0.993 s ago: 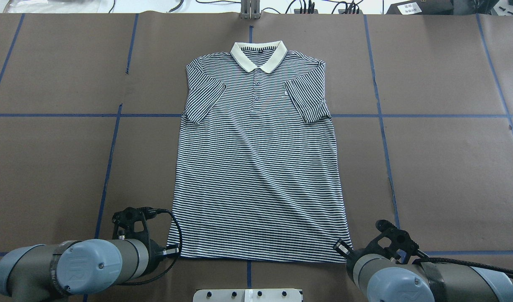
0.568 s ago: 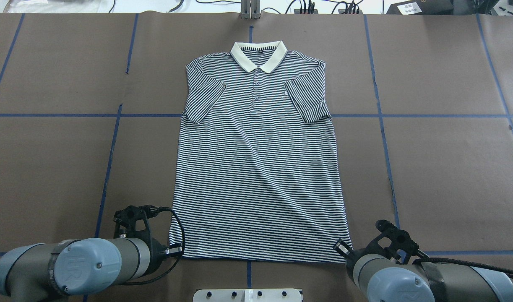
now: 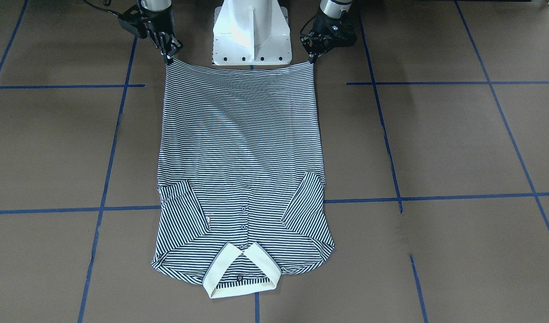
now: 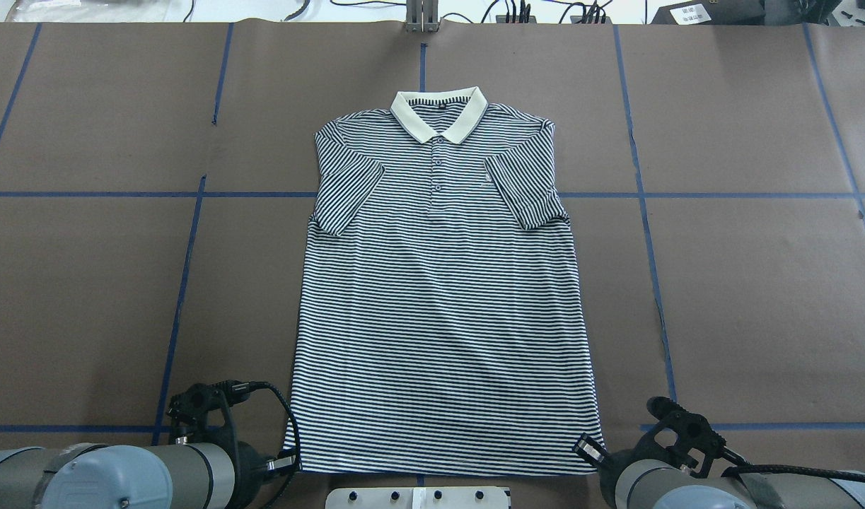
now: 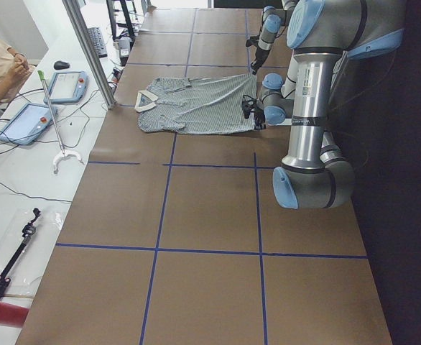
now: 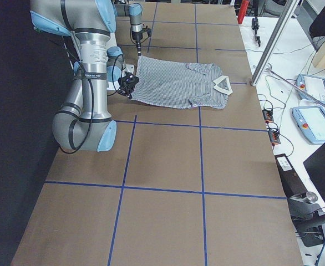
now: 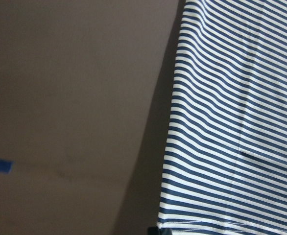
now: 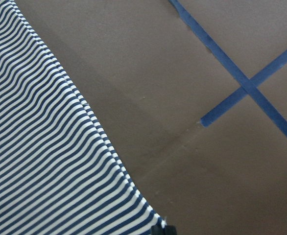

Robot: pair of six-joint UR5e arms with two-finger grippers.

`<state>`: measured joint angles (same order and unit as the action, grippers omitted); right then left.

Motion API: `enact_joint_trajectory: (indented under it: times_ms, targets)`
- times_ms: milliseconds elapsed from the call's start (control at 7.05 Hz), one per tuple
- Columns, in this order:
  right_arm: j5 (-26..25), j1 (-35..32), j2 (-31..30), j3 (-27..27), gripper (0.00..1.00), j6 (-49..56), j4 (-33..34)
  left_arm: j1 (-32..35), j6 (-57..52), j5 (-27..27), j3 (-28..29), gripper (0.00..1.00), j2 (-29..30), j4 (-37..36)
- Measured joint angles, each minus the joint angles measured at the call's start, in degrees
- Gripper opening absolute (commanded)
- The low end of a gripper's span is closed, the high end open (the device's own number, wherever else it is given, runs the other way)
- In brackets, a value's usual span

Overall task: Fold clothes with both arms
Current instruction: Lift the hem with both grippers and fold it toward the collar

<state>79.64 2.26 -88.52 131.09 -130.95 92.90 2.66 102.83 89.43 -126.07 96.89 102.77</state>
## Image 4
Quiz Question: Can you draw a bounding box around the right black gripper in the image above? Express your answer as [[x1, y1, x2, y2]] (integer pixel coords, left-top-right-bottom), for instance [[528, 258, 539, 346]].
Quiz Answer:
[[572, 433, 645, 508]]

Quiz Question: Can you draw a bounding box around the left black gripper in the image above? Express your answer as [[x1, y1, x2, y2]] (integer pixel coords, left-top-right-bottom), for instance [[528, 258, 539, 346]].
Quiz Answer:
[[231, 442, 300, 508]]

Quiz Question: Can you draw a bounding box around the striped polo shirt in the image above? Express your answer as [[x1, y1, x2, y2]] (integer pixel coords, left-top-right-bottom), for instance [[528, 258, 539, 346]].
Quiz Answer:
[[287, 87, 603, 477]]

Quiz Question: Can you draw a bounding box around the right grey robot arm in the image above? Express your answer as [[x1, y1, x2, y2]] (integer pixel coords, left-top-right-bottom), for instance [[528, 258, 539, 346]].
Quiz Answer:
[[572, 434, 865, 508]]

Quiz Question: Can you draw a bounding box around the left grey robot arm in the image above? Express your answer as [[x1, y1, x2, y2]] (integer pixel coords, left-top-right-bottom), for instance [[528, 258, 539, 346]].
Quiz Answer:
[[0, 443, 299, 508]]

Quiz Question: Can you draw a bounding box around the black box with label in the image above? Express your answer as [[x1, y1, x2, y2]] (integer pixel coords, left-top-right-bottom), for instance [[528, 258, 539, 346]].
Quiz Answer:
[[649, 1, 765, 26]]

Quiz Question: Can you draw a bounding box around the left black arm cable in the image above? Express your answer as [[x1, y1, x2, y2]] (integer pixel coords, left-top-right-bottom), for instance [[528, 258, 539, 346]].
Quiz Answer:
[[231, 380, 303, 488]]

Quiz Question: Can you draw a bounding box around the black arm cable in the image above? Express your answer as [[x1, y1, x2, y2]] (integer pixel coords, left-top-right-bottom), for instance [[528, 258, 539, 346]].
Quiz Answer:
[[231, 380, 303, 488], [719, 463, 865, 488]]

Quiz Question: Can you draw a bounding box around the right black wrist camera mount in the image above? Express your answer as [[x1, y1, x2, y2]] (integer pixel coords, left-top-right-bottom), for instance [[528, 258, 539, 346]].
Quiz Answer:
[[632, 396, 751, 478]]

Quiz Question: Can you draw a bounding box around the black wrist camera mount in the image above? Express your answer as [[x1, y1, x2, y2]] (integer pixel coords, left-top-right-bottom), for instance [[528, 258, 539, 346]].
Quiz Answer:
[[165, 380, 251, 445], [632, 396, 751, 478]]

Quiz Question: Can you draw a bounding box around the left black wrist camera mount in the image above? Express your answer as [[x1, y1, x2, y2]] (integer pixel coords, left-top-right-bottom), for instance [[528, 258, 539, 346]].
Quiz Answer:
[[165, 380, 251, 445]]

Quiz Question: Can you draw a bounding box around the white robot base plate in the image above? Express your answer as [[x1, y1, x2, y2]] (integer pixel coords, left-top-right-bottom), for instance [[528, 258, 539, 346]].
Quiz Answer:
[[325, 486, 512, 508]]

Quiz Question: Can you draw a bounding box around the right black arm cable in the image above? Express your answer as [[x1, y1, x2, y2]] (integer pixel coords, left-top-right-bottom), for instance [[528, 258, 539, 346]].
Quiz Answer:
[[719, 463, 865, 488]]

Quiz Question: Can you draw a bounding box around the aluminium frame post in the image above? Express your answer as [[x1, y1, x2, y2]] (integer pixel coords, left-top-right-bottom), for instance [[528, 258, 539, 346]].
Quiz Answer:
[[404, 0, 441, 33]]

